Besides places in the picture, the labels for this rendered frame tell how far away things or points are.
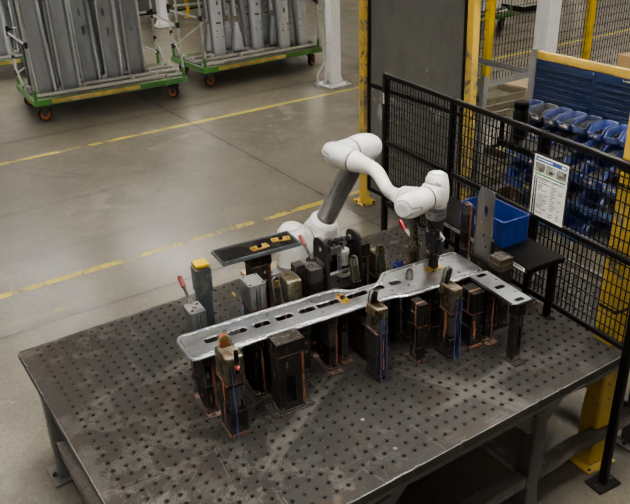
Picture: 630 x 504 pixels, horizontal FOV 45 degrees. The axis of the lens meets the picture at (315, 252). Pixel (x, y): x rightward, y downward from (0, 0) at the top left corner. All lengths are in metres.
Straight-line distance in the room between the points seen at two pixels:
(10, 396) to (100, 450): 1.72
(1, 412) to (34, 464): 0.52
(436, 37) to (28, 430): 3.58
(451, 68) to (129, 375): 3.15
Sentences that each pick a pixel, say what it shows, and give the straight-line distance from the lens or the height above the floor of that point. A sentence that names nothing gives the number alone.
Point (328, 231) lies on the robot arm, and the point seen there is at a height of 0.92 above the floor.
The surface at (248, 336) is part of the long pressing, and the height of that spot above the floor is 1.00.
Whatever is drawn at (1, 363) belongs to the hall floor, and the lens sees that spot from 5.00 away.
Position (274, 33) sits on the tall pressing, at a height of 0.48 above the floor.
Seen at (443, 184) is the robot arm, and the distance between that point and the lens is 3.20.
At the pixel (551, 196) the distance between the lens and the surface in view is 3.55.
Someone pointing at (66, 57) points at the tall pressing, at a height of 0.67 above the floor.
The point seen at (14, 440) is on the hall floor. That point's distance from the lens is 4.37.
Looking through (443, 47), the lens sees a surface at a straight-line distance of 5.45.
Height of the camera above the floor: 2.63
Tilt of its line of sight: 27 degrees down
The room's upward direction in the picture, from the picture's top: 2 degrees counter-clockwise
